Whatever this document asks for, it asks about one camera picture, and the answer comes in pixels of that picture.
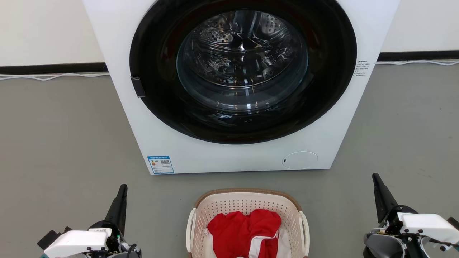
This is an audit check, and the round white filter cover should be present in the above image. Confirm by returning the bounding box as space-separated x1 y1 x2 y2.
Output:
282 151 318 170

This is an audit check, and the black washer door handle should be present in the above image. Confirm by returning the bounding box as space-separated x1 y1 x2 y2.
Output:
130 76 147 98

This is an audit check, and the white front-load washing machine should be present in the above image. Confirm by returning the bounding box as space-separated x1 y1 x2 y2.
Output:
82 0 401 175

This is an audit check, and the blue energy label sticker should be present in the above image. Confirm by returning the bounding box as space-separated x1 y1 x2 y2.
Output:
147 155 175 175

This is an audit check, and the red garment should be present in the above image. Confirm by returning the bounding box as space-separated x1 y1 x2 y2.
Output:
207 209 282 258

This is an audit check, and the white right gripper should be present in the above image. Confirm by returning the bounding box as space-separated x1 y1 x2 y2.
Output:
372 173 459 258

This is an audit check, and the white garment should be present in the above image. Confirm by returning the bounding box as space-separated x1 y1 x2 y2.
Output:
204 229 292 258

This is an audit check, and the black round washer door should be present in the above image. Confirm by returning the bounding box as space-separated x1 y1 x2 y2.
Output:
129 0 358 145

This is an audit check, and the white printed text sticker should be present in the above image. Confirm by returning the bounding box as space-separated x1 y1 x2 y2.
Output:
353 60 369 77

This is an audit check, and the beige perforated laundry basket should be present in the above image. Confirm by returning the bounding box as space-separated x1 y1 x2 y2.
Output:
186 188 311 258

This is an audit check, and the white floor cable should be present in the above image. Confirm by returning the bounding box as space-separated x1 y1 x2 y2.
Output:
375 59 459 66

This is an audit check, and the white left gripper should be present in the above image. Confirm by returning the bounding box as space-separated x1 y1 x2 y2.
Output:
37 184 142 258

